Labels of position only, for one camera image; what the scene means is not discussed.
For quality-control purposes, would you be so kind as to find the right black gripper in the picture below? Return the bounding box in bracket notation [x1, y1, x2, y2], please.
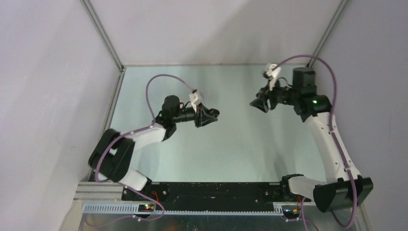
[251, 77, 300, 113]

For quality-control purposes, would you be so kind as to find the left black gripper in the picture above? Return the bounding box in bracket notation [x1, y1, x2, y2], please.
[172, 102, 217, 128]

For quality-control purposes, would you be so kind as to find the black earbud charging case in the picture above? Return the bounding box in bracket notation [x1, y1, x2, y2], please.
[208, 108, 220, 118]

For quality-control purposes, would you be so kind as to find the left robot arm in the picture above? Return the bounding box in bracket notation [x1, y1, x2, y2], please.
[88, 92, 220, 201]

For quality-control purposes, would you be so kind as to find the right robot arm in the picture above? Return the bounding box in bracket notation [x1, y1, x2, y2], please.
[250, 64, 373, 213]

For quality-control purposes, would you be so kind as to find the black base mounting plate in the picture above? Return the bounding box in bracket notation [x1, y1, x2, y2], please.
[142, 182, 302, 213]

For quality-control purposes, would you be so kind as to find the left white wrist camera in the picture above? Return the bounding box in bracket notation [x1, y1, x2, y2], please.
[189, 89, 203, 107]

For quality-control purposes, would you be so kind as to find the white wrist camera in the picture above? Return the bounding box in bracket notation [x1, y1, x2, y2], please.
[263, 64, 281, 91]
[189, 89, 203, 107]

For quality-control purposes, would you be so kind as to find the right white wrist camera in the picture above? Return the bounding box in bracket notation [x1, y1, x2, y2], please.
[263, 64, 281, 91]

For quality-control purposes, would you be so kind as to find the aluminium frame rail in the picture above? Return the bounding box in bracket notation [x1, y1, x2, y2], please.
[74, 182, 302, 215]

